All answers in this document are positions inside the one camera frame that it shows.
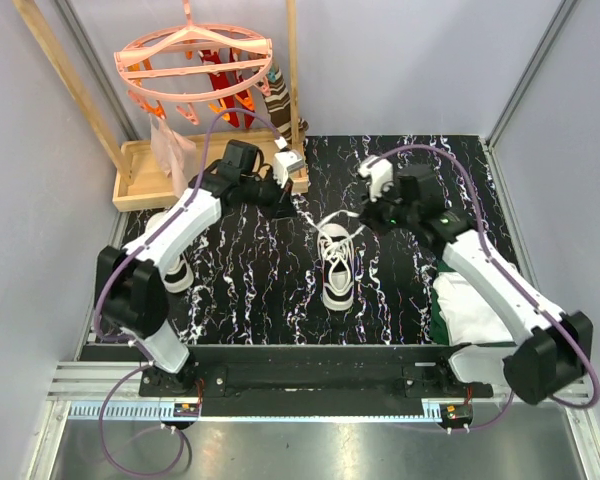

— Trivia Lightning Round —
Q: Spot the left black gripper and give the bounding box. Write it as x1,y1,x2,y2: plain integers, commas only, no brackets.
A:
240,168,297,222

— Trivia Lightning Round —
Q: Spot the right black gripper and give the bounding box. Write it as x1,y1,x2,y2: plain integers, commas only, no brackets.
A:
358,181,418,240

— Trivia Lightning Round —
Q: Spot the white sneaker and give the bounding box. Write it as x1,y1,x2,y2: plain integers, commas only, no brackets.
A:
317,223,354,312
145,211,194,294

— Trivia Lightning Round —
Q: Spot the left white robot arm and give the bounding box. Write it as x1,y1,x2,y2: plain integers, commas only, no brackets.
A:
94,140,304,396

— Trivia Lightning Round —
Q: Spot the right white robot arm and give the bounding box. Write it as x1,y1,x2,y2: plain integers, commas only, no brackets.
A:
358,156,593,405

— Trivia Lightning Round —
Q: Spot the wooden tray rack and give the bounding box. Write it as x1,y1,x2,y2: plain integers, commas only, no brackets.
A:
12,0,310,213

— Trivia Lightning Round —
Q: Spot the translucent plastic bag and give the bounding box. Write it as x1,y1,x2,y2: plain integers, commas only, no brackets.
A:
150,116,199,198

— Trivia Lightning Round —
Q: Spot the black marble mat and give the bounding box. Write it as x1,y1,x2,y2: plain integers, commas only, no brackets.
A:
168,134,516,345

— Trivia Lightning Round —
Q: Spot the brown striped sock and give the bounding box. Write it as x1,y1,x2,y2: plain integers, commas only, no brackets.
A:
264,62,293,144

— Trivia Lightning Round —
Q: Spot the red sock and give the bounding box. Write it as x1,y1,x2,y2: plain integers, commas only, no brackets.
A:
229,48,256,130
199,50,240,128

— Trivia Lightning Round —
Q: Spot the green folded cloth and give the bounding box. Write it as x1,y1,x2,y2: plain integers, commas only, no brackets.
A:
430,260,512,346

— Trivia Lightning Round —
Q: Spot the pink round clip hanger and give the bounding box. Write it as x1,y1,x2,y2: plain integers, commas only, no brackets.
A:
114,1,273,125

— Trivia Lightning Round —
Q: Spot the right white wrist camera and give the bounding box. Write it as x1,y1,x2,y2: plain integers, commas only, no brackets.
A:
358,155,393,203

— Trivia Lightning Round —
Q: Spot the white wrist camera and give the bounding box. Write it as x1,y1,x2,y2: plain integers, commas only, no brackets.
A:
358,155,393,203
272,150,309,194

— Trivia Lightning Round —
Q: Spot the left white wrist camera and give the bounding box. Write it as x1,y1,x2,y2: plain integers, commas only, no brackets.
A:
272,150,309,194

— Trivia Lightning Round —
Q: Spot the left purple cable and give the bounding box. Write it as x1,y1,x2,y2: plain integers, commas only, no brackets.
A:
93,107,289,475

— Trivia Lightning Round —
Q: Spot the purple cable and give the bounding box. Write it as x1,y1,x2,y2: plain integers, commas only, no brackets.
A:
93,107,289,475
362,144,600,434

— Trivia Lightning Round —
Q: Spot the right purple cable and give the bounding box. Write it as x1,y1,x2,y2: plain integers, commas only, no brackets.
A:
362,144,600,434

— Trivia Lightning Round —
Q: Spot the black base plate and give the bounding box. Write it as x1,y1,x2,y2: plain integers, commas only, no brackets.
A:
139,363,493,419

